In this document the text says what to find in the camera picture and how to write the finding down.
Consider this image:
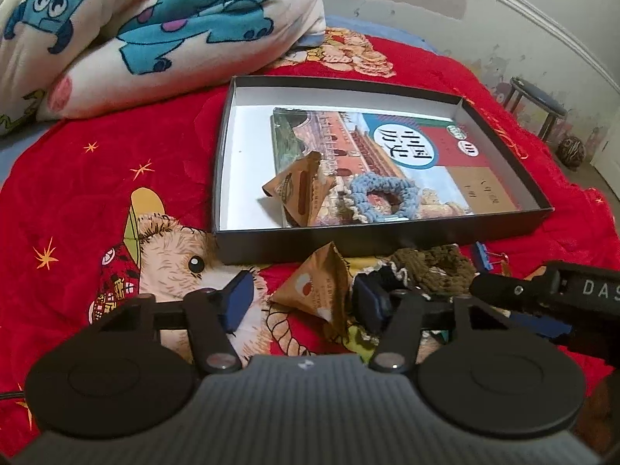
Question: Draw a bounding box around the brown triangular snack packet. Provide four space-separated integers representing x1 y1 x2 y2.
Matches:
263 151 335 227
270 243 350 335

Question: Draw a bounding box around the Monsters Inc white quilt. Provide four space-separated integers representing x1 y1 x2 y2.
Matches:
1 0 326 133

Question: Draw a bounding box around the light blue knitted scrunchie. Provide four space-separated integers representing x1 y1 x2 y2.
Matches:
343 172 420 224

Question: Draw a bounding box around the red Disney bedspread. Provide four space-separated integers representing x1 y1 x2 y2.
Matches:
0 33 620 456

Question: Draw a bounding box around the dark ball on floor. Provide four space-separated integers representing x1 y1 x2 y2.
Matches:
556 136 586 170

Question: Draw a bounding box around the blue round stool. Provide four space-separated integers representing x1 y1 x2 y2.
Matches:
503 77 567 142

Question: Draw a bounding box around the black shallow box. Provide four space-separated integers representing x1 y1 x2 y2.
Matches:
212 77 552 264

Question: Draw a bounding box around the dark blue binder clip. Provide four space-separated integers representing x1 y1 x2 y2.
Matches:
472 241 509 272

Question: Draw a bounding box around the olive green scrunchie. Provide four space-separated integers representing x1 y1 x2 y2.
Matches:
390 245 477 300

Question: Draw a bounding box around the black white-trim scrunchie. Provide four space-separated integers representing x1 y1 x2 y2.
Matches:
352 260 405 298

